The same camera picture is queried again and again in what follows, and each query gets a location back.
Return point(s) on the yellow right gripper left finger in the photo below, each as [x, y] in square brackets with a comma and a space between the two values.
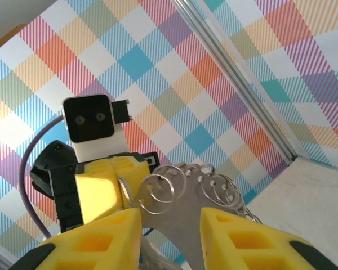
[121, 233]

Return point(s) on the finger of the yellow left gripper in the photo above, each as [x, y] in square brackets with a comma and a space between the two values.
[98, 197]
[132, 174]

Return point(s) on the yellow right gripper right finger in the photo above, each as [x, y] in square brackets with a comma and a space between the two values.
[219, 253]

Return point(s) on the metal plate with split rings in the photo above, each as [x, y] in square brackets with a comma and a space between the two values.
[186, 213]

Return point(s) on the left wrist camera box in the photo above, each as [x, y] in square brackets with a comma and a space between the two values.
[90, 118]

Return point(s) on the aluminium frame post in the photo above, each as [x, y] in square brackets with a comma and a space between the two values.
[233, 70]

